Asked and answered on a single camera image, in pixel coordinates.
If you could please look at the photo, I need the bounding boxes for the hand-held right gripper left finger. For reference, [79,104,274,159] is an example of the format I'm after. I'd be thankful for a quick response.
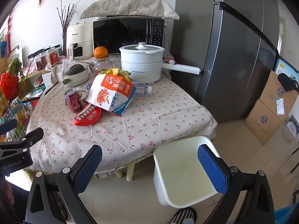
[25,145,103,224]

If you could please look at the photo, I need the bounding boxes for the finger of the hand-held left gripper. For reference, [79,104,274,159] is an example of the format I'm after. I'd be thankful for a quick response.
[0,119,18,134]
[0,127,44,154]

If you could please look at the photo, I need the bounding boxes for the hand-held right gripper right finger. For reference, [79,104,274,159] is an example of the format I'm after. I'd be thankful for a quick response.
[197,144,275,224]

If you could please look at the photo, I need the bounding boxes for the white plastic bin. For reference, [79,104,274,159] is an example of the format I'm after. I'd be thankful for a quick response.
[153,135,221,208]

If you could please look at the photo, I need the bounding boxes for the red snack packet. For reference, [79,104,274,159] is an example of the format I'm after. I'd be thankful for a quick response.
[73,107,102,126]

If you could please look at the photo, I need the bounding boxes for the orange white paper carton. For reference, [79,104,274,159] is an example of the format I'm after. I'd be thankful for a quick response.
[85,73,137,116]

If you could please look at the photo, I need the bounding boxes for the yellow snack wrapper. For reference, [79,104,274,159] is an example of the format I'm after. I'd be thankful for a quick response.
[106,68,131,77]

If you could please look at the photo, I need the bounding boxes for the red mesh bag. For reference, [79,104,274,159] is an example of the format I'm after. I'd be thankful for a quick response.
[0,73,20,101]

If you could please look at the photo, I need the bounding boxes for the cream table leg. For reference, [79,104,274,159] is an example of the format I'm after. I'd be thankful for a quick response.
[126,162,136,181]

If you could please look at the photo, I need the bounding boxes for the red drink can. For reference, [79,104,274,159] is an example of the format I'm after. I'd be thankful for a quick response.
[65,88,81,112]

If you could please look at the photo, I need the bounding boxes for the striped slipper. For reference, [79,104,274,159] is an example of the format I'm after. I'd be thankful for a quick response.
[167,207,199,224]

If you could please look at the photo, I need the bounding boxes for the cherry print tablecloth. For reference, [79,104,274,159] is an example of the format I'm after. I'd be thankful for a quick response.
[24,54,218,175]

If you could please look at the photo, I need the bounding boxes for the cream ceramic dish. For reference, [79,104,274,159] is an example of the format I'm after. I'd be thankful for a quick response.
[63,65,90,86]

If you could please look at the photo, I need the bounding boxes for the green squash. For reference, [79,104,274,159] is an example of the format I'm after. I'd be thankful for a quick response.
[68,64,86,76]

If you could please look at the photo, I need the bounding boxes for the clear plastic bottle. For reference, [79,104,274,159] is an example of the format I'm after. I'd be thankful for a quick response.
[131,82,153,95]

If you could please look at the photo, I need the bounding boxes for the glass jar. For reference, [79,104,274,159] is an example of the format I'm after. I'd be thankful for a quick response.
[93,56,115,76]

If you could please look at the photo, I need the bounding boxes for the cream air fryer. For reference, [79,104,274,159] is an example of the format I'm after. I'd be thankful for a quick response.
[66,22,94,60]

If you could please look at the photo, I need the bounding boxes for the orange fruit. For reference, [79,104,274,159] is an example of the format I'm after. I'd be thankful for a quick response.
[94,46,108,58]

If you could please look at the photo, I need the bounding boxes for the white electric pot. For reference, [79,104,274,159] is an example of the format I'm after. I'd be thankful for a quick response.
[120,49,202,83]

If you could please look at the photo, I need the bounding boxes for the black cloth bag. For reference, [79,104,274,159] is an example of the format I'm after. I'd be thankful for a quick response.
[278,73,299,91]

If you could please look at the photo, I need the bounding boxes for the grey refrigerator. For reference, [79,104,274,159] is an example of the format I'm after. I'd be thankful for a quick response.
[174,0,281,123]

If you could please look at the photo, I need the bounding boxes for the dry twigs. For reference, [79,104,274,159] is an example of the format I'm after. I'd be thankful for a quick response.
[57,0,83,35]

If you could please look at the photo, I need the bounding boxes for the blue white printed carton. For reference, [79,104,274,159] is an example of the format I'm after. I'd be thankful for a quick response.
[274,58,299,80]

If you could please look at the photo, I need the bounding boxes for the white pot lid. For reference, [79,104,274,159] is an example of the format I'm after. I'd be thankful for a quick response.
[120,42,165,54]

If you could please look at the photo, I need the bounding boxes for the black microwave oven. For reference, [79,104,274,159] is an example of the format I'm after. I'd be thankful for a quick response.
[93,17,167,56]

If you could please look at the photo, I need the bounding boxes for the floral cloth cover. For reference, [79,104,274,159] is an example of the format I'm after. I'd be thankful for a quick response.
[79,0,180,20]

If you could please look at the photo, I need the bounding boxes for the black wire rack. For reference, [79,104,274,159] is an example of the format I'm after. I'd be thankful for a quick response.
[0,58,35,140]

